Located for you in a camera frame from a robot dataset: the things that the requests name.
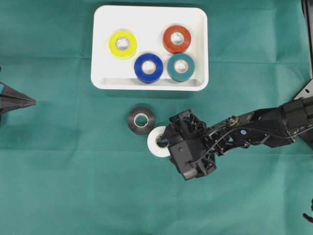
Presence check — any black tape roll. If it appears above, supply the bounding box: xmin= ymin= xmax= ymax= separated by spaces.
xmin=127 ymin=106 xmax=156 ymax=135

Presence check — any teal tape roll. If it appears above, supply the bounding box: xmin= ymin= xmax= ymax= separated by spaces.
xmin=167 ymin=53 xmax=195 ymax=82

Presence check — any blue tape roll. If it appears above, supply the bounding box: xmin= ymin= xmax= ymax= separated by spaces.
xmin=134 ymin=53 xmax=163 ymax=84

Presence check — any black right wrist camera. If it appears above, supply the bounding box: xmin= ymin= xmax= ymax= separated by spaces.
xmin=168 ymin=139 xmax=208 ymax=181

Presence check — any white plastic tray case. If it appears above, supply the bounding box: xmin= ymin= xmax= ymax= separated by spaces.
xmin=90 ymin=5 xmax=209 ymax=92

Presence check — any white tape roll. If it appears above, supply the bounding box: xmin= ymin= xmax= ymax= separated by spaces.
xmin=147 ymin=126 xmax=170 ymax=158

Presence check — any black cable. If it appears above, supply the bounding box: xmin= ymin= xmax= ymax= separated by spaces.
xmin=185 ymin=132 xmax=235 ymax=167

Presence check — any yellow tape roll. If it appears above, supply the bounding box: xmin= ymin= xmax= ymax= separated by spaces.
xmin=109 ymin=30 xmax=137 ymax=59

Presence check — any red tape roll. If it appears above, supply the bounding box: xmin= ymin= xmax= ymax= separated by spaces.
xmin=163 ymin=25 xmax=191 ymax=54

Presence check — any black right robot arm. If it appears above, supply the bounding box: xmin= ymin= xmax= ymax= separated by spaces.
xmin=160 ymin=97 xmax=313 ymax=180

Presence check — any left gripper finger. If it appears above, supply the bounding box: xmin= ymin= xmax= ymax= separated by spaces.
xmin=0 ymin=97 xmax=36 ymax=114
xmin=0 ymin=82 xmax=36 ymax=103

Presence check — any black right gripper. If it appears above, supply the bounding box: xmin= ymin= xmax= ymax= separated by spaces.
xmin=158 ymin=109 xmax=217 ymax=175

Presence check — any black clip at edge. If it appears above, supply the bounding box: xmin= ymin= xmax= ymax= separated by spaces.
xmin=302 ymin=198 xmax=313 ymax=222

